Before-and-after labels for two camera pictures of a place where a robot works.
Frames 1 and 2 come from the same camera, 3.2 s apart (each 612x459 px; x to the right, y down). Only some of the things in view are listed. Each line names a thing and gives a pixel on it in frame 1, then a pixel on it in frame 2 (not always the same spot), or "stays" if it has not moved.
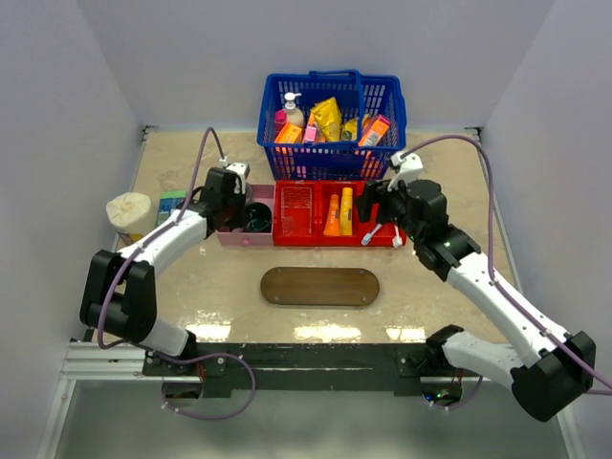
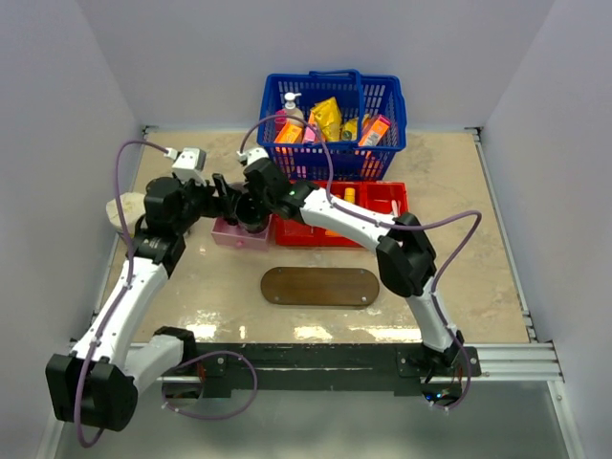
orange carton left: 289,134 stays
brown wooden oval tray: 320,286 stays
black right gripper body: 392,205 -> 269,202
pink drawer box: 264,193 stays
